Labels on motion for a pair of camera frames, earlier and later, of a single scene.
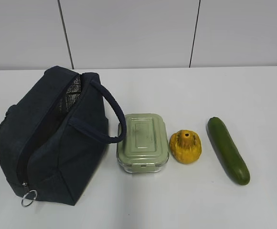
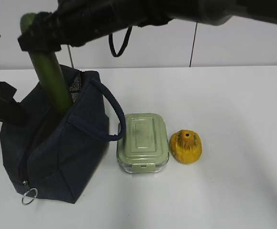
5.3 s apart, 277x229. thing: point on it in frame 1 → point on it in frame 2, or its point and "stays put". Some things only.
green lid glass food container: [145, 149] stays put
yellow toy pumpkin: [186, 146] stays put
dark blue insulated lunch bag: [50, 143] stays put
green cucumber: [227, 150] → [49, 71]
